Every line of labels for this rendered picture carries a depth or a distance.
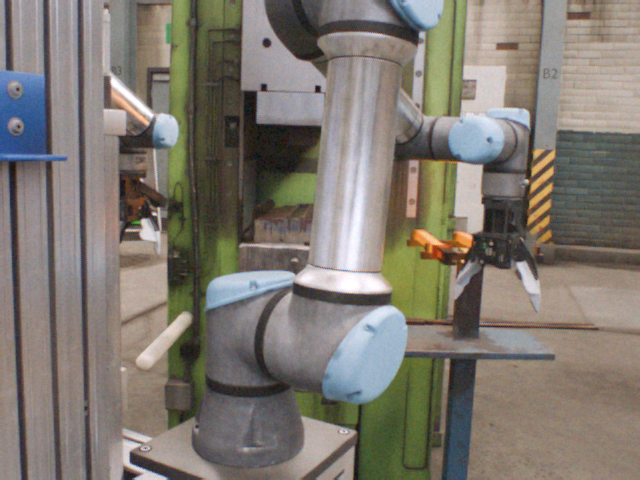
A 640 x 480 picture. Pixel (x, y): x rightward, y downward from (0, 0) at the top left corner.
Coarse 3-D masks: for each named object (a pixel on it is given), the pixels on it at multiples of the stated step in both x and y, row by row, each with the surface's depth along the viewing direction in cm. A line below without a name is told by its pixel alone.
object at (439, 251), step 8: (416, 232) 185; (424, 232) 184; (424, 240) 172; (432, 240) 168; (432, 248) 157; (440, 248) 153; (448, 248) 153; (432, 256) 157; (440, 256) 155; (448, 256) 147; (448, 264) 147
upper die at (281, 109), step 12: (264, 96) 191; (276, 96) 191; (288, 96) 190; (300, 96) 190; (312, 96) 190; (324, 96) 192; (264, 108) 191; (276, 108) 191; (288, 108) 191; (300, 108) 191; (312, 108) 191; (264, 120) 192; (276, 120) 192; (288, 120) 191; (300, 120) 191; (312, 120) 191
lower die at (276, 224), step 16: (272, 208) 236; (288, 208) 226; (256, 224) 196; (272, 224) 196; (288, 224) 196; (304, 224) 196; (256, 240) 197; (272, 240) 197; (288, 240) 197; (304, 240) 196
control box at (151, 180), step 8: (152, 152) 191; (152, 160) 190; (152, 168) 189; (152, 176) 188; (152, 184) 187; (160, 224) 183; (128, 232) 180; (136, 232) 181; (160, 232) 184; (128, 240) 186; (136, 240) 187
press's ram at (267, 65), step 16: (256, 0) 187; (256, 16) 188; (256, 32) 188; (272, 32) 188; (256, 48) 189; (272, 48) 189; (256, 64) 190; (272, 64) 189; (288, 64) 189; (304, 64) 189; (256, 80) 190; (272, 80) 190; (288, 80) 190; (304, 80) 190; (320, 80) 189; (256, 96) 212
